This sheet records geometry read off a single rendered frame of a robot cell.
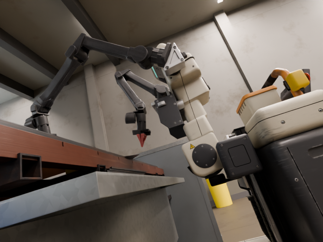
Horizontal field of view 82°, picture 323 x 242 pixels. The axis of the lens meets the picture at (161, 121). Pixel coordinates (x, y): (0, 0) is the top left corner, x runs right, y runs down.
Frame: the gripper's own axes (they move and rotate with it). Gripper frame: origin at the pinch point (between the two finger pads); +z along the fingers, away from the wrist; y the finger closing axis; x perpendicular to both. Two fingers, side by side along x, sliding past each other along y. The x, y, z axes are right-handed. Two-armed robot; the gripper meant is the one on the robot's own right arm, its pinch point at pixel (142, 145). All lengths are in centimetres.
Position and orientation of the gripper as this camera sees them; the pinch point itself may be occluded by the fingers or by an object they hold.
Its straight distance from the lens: 112.2
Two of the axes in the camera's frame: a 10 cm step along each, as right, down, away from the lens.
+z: 0.5, 9.5, -3.0
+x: 1.9, 2.8, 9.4
